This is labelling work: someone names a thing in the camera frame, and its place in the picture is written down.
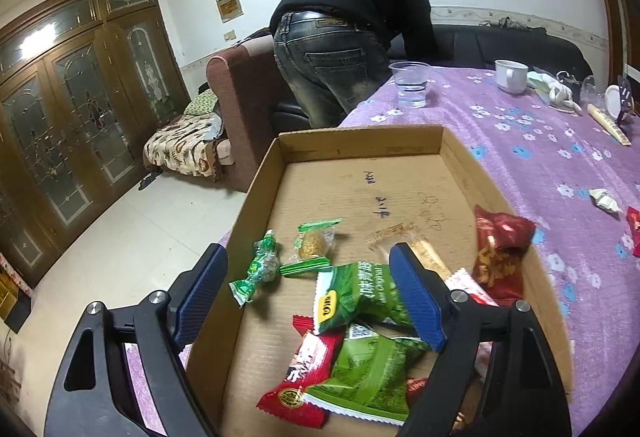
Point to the green pillow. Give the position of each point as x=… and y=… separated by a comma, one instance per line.
x=203, y=104

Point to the green candy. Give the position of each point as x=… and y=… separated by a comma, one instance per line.
x=263, y=268

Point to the small white green wrapper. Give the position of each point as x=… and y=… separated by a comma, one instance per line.
x=604, y=201

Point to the dark red snack wrapper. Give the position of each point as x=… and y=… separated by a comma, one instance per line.
x=502, y=241

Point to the white ceramic mug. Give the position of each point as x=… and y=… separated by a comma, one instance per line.
x=511, y=76

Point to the wooden glass door cabinet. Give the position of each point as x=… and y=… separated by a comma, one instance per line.
x=84, y=84

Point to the green snack pack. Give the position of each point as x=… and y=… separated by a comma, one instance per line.
x=360, y=290
x=368, y=380

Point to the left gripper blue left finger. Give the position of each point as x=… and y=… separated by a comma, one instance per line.
x=193, y=293

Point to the patterned blanket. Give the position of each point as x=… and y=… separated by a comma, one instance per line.
x=187, y=146

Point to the clear plastic cup with water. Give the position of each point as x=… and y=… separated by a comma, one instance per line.
x=411, y=80

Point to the red snack packet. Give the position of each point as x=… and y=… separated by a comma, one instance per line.
x=311, y=365

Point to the cream tube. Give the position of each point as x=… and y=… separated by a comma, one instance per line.
x=608, y=125

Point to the clear wafer bar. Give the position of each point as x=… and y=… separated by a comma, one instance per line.
x=381, y=242

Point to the brown armchair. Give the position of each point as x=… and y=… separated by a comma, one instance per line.
x=243, y=78

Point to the red candy bar packet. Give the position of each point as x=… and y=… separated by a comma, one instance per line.
x=633, y=220

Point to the clear round cookie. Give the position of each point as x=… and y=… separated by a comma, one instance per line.
x=312, y=248

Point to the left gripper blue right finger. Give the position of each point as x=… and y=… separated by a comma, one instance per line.
x=424, y=295

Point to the person in black jacket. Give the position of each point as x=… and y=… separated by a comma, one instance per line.
x=334, y=53

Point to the black leather sofa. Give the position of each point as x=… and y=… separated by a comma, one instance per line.
x=469, y=47

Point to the brown cardboard tray box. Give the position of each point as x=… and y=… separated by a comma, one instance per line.
x=367, y=179

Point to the purple floral tablecloth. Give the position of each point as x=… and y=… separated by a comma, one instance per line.
x=546, y=162

